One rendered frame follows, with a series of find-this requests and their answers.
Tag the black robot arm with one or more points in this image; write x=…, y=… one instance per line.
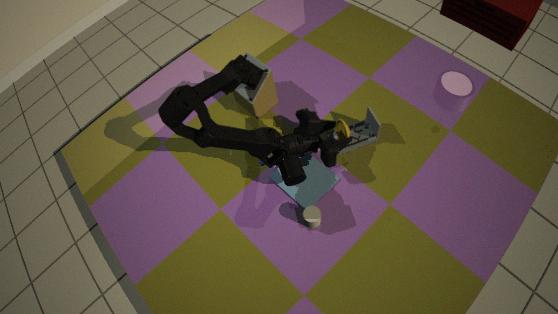
x=259, y=143

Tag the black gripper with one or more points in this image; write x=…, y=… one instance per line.
x=329, y=149

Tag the light blue flat mat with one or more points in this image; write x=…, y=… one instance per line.
x=319, y=179

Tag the beige cylinder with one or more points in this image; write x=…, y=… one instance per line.
x=312, y=217

